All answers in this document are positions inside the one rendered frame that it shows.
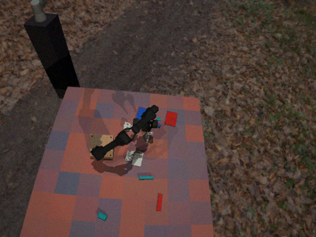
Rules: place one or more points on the red flat bar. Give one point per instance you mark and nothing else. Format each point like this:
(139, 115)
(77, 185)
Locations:
(159, 202)

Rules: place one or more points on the red flat rectangular plate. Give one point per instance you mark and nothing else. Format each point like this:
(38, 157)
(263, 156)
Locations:
(171, 118)

